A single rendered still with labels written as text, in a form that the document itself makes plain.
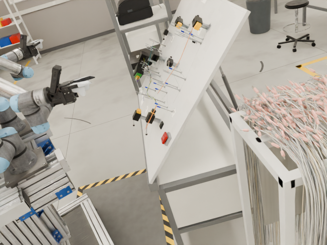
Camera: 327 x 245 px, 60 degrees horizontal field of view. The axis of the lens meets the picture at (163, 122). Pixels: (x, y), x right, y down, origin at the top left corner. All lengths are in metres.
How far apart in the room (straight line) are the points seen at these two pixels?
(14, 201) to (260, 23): 5.27
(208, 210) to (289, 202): 1.13
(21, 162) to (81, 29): 7.71
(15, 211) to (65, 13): 7.83
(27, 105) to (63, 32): 7.96
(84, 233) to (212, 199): 1.15
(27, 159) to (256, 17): 5.08
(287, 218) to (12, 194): 1.35
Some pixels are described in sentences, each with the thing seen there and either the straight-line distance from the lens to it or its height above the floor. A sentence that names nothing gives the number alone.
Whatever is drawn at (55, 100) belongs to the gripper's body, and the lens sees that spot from 1.29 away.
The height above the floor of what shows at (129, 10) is 1.56.
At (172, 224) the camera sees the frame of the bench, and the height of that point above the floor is 0.47.
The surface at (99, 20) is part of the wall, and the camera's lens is 9.09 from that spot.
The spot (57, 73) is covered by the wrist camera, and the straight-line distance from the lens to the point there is 1.24.
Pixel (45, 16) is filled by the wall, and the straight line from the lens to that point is 9.21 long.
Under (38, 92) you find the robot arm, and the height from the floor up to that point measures 1.59.
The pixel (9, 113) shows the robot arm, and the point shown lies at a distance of 2.09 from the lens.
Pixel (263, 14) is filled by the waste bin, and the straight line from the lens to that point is 5.98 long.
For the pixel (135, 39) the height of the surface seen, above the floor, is 0.76.
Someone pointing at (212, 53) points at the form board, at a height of 1.48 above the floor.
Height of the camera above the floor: 1.99
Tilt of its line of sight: 32 degrees down
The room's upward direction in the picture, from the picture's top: 16 degrees counter-clockwise
